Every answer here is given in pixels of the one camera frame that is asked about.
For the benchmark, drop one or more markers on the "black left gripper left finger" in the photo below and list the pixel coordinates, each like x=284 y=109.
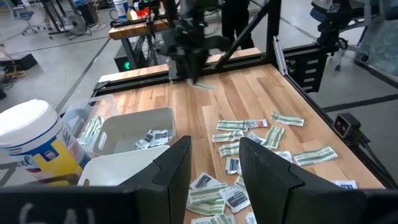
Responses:
x=174 y=174

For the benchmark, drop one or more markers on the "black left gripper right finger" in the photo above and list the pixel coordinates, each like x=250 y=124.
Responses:
x=267 y=180

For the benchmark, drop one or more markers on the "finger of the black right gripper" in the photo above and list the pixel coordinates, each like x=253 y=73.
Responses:
x=199 y=73
x=188 y=73

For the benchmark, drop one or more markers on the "white antiseptic towelette packet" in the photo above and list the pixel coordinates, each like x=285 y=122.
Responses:
x=284 y=155
x=250 y=218
x=233 y=165
x=160 y=142
x=345 y=184
x=255 y=137
x=234 y=199
x=149 y=136
x=203 y=181
x=141 y=144
x=162 y=133

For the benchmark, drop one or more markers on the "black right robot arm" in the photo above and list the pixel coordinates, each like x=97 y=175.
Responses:
x=186 y=28

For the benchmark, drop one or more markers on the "person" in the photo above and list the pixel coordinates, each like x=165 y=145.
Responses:
x=236 y=21

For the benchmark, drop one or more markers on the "white plastic bin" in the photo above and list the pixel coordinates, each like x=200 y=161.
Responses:
x=118 y=168

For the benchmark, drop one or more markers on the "white ointment packet orange label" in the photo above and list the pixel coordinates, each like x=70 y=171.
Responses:
x=257 y=123

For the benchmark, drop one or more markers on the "wooden workbench black legs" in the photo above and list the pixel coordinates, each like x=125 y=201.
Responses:
x=136 y=29

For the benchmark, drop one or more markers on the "black computer green light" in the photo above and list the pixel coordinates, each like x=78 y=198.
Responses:
x=126 y=60

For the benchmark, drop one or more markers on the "grey plastic bin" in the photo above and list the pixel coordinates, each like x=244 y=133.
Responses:
x=133 y=119

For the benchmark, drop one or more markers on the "white light bar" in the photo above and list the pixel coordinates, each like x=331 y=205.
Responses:
x=280 y=54

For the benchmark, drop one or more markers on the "disinfecting wipes canister white lid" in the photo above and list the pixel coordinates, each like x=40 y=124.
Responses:
x=31 y=130
x=121 y=8

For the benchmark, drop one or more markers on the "black slotted metal box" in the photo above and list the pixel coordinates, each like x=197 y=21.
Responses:
x=308 y=70

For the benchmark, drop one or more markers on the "clear plastic bin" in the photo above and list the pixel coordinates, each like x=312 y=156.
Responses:
x=77 y=107

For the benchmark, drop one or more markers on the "black floor fan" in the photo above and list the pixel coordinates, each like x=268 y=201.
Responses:
x=76 y=23

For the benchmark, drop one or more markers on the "black wheeled equipment stand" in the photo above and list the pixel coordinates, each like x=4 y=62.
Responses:
x=329 y=28

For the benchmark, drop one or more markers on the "black floor box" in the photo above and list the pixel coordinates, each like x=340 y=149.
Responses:
x=21 y=60

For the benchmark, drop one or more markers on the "grey office chair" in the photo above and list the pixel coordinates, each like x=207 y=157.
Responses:
x=23 y=15

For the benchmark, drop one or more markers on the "teal fabric panel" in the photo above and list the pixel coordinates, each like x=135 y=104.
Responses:
x=381 y=46

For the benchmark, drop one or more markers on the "black table-level camera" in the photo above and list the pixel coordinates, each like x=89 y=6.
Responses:
x=345 y=126

